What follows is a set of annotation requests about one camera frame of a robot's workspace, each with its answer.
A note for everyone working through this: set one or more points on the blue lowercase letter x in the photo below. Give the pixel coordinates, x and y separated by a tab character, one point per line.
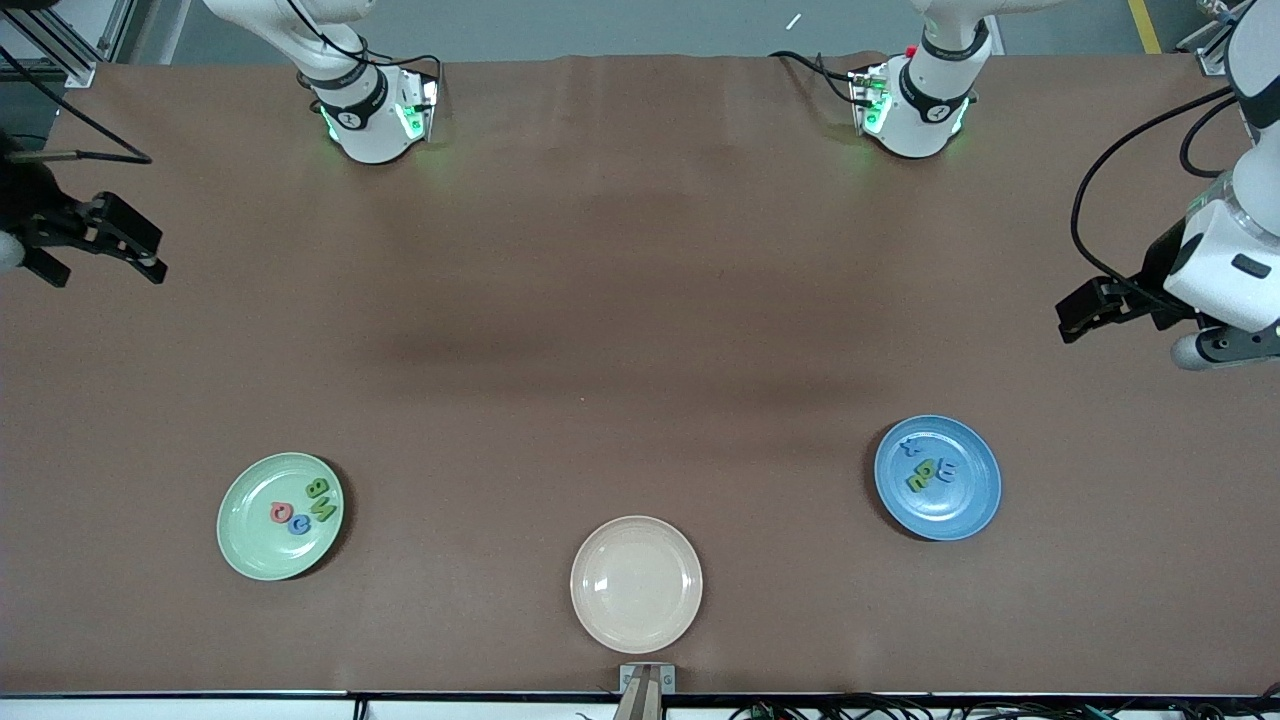
908	447

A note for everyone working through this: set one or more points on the blue round plate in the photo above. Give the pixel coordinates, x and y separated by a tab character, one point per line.
960	510

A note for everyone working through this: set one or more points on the beige round plate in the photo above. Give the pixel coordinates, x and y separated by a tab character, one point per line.
636	585

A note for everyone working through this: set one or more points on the pink uppercase letter Q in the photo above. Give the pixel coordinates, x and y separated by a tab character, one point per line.
274	513

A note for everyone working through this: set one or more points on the blue uppercase letter C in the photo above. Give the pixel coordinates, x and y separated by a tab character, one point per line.
291	523

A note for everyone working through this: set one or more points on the green uppercase letter B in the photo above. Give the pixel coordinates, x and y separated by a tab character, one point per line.
318	490

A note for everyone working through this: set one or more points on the green uppercase letter M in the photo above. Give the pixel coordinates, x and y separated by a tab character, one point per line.
322	513

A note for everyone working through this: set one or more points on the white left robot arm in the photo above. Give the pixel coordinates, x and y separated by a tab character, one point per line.
915	140

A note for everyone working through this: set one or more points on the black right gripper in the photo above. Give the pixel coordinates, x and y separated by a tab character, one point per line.
28	203

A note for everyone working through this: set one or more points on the blue lowercase letter m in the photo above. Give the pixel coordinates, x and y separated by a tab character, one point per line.
945	470

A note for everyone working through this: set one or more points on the green round plate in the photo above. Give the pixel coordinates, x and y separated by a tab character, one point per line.
250	550

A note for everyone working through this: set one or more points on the aluminium frame profile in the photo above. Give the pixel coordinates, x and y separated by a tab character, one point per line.
1213	62
72	76

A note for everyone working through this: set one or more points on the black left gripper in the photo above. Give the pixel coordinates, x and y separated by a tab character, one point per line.
1160	268

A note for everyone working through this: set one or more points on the brown table mat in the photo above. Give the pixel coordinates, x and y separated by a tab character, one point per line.
600	250

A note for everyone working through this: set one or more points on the metal bracket with post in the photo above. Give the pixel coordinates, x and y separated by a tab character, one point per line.
647	690

